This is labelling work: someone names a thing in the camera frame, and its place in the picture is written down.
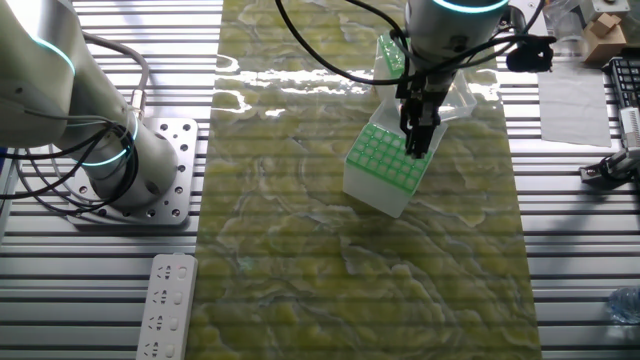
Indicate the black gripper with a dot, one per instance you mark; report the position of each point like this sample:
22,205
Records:
425,92

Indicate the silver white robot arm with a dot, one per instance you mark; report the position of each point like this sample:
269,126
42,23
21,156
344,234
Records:
50,75

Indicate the clear tip box green rack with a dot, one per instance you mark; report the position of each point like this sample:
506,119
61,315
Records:
390,55
380,195

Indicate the white paper sheet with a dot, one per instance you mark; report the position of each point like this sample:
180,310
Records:
575,105

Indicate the green marble patterned mat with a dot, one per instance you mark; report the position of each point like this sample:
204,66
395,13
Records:
300,250

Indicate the clear plastic container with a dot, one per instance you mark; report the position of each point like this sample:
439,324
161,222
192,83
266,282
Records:
567,30

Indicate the brown cardboard box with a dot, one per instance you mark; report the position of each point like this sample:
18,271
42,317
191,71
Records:
605,42

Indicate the black keyboard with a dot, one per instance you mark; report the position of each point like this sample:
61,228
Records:
627,82

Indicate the grey metal device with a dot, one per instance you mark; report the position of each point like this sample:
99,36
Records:
605,6

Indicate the clear water bottle blue cap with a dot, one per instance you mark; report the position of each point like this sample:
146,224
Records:
627,305

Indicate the white power strip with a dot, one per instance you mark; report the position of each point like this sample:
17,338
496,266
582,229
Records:
167,320

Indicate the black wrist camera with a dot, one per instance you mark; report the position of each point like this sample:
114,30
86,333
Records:
530,55

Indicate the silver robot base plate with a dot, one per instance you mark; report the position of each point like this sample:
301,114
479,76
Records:
185,150

